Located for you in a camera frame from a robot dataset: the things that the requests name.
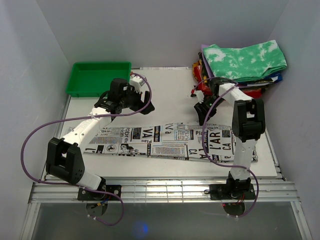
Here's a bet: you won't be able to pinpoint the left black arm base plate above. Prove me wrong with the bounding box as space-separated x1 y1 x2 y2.
77 184 122 201

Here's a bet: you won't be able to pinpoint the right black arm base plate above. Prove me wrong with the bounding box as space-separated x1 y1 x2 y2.
209 184 256 200

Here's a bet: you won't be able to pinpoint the purple cable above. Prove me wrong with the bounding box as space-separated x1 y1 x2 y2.
190 77 260 217
20 71 125 226

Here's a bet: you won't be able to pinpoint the green plastic tray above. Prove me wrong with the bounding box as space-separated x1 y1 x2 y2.
65 61 132 98

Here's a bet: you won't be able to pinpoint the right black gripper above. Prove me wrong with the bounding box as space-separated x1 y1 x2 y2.
194 95 225 126

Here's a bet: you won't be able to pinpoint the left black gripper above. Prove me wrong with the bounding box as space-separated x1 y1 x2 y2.
120 85 155 115

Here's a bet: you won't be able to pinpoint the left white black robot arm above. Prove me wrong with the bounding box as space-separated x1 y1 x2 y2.
46 73 155 200

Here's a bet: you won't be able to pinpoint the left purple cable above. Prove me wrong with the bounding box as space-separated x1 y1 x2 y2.
20 71 125 226

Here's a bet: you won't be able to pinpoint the newspaper print trousers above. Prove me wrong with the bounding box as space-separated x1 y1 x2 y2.
83 121 260 163

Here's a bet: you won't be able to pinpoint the yellow black folded trousers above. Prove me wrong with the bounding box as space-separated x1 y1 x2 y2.
192 52 209 84

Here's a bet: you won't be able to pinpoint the red folded trousers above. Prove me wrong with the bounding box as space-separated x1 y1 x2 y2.
192 64 263 99

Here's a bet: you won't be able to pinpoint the blue folded trousers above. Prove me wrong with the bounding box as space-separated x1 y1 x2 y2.
261 72 283 84

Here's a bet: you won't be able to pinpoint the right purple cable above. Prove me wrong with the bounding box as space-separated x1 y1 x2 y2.
190 77 260 217

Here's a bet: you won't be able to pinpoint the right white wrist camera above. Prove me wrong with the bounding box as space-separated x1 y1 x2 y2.
190 89 205 104

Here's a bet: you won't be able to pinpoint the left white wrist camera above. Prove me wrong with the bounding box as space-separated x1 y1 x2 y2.
129 75 145 94

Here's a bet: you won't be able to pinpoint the aluminium frame rail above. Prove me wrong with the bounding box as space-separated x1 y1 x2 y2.
29 179 300 204

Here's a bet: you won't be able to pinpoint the green tie-dye folded trousers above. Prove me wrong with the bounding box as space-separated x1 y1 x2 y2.
203 40 288 82

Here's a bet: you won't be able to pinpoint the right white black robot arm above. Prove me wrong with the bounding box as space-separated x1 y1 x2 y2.
194 77 266 201

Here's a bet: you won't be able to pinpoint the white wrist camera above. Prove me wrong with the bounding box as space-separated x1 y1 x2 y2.
129 75 145 94
190 89 205 104

